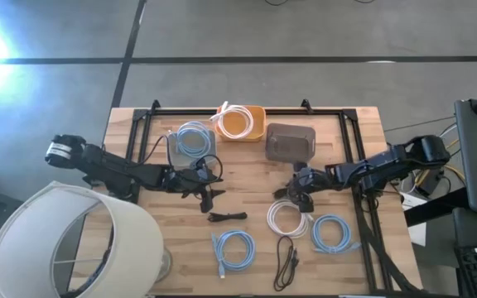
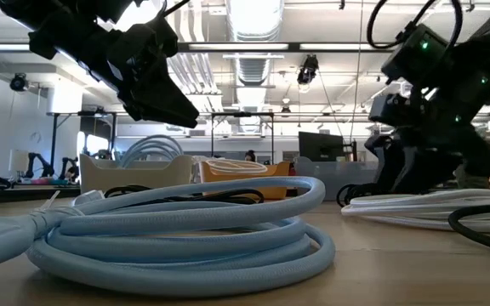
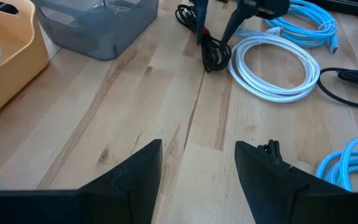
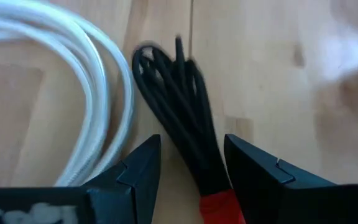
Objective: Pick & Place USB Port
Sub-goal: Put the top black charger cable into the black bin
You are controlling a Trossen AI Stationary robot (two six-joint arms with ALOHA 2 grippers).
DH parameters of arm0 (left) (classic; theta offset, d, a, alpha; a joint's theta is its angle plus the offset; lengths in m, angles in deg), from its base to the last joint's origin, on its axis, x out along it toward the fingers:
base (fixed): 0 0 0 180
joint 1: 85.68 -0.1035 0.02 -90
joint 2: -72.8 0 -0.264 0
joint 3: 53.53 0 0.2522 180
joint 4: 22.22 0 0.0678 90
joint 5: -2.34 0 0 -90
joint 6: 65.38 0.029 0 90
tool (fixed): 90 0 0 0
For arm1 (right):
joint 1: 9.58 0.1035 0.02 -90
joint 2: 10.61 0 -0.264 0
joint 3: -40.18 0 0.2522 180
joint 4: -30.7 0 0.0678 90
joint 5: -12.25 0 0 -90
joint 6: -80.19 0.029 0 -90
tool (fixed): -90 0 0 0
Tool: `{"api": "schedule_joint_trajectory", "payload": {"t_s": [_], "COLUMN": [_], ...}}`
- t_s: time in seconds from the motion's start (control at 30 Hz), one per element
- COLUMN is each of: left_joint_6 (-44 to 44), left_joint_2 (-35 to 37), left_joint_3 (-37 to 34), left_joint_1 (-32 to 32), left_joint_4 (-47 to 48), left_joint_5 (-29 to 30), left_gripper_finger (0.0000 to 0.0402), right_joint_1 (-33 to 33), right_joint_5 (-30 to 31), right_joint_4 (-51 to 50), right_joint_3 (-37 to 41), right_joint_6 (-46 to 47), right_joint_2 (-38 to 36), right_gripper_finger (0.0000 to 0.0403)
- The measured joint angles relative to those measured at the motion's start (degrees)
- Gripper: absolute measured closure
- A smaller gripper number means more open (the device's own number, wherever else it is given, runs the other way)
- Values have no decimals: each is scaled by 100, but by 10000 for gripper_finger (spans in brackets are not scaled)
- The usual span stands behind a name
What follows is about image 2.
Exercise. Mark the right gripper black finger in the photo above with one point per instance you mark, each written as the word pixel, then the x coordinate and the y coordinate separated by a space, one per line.
pixel 381 157
pixel 423 170

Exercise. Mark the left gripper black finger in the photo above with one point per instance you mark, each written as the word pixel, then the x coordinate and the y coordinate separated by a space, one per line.
pixel 131 111
pixel 164 108

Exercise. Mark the black background robot arm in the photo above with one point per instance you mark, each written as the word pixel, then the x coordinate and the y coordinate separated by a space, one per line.
pixel 41 166
pixel 70 170

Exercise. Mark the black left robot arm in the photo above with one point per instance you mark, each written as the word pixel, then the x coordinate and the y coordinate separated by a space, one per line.
pixel 58 13

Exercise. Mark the black background monitor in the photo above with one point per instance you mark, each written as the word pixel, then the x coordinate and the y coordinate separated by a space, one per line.
pixel 321 146

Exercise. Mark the beige plastic bin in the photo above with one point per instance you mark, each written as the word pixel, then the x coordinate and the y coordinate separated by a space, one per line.
pixel 143 178

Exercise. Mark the person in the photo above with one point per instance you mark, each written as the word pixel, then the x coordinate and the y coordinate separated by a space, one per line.
pixel 250 156

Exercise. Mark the yellow plastic bin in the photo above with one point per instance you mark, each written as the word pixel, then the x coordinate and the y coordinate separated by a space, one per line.
pixel 236 176

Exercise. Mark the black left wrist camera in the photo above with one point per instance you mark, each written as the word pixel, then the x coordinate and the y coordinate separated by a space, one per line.
pixel 143 42

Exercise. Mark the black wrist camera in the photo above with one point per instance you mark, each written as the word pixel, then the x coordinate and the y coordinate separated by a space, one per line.
pixel 143 42
pixel 419 55

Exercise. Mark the black background station frame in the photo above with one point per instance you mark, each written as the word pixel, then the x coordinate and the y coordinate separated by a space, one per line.
pixel 212 136
pixel 53 136

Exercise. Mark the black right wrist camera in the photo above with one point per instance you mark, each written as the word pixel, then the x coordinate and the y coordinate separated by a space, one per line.
pixel 419 55

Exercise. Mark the black ceiling-mounted camera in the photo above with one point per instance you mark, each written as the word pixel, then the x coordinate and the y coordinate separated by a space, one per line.
pixel 18 82

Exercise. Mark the silver ceiling ventilation duct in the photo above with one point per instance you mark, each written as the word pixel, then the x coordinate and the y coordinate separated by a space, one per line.
pixel 253 68

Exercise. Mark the black overhead camera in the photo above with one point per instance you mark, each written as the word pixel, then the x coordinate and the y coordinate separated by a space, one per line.
pixel 309 70

